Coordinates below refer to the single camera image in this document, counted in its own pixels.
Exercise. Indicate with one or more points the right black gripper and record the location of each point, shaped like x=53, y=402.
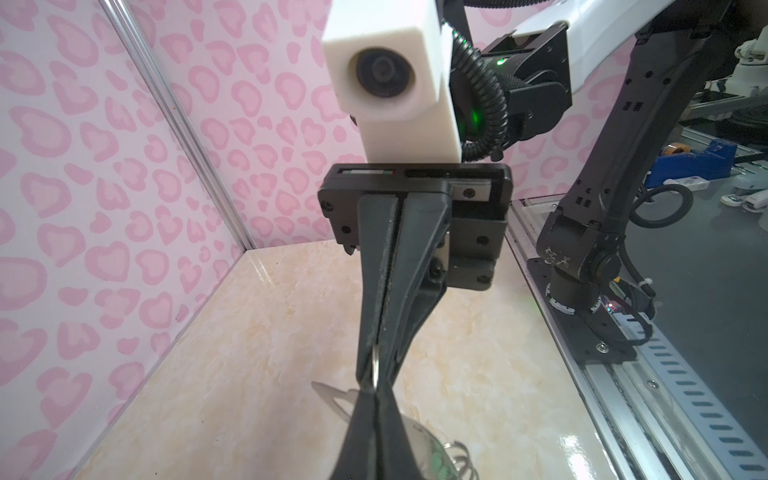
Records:
x=398, y=292

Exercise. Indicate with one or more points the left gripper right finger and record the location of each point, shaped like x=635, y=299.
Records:
x=394, y=457

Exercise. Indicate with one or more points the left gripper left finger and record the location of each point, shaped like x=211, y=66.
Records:
x=358, y=455

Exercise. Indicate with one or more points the metal key holder plate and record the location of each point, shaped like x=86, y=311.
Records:
x=436, y=459

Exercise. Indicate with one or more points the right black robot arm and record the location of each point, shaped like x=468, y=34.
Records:
x=521, y=85

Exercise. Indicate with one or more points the blue tape dispenser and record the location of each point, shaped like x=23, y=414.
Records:
x=712, y=163

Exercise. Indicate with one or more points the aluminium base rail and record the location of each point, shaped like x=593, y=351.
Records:
x=654, y=415

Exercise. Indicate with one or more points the right corner aluminium post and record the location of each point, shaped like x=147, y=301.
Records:
x=130, y=34

